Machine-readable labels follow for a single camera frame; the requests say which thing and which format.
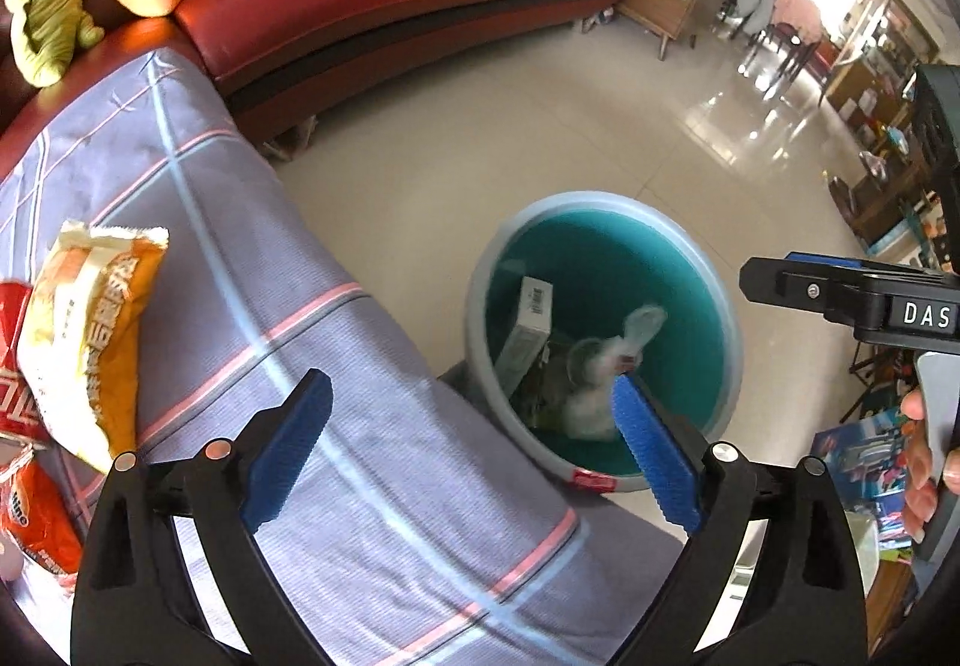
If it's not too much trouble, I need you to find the pink cloth covered chair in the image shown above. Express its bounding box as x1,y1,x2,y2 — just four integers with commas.
772,0,820,31

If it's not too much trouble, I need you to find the colourful toy box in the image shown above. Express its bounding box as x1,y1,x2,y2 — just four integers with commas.
810,403,923,562

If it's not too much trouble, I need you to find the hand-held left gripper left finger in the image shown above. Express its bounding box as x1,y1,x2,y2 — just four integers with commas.
70,368,335,666

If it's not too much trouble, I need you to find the orange snack packet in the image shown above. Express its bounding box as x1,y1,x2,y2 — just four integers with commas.
0,452,83,577

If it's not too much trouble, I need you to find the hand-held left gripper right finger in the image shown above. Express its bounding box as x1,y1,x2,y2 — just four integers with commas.
611,372,871,666

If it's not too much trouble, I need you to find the purple plaid cloth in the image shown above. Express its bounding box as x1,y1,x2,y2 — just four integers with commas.
0,47,680,666

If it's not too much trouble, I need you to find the cardboard box with barcode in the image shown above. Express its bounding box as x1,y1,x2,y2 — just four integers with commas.
491,276,556,401

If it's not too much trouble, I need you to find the yellow snack bag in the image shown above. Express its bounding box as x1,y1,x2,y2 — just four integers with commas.
16,220,170,476

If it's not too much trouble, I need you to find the teal plastic bin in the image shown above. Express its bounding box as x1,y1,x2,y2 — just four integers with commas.
465,190,743,494

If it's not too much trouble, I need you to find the green frog plush toy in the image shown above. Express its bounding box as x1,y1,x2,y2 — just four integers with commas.
4,0,106,88

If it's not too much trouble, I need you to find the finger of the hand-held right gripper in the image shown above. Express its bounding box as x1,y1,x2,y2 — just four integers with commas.
739,255,886,342
784,251,959,277

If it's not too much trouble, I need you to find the cluttered wooden shelf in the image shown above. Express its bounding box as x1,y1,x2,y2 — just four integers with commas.
821,6,960,262

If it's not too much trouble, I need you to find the green packet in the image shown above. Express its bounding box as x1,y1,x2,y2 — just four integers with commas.
525,336,575,431

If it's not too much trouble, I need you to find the person's right hand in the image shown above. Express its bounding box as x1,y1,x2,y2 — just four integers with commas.
898,388,960,543

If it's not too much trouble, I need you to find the red snack packet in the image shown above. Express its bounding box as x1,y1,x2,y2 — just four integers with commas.
0,280,57,449

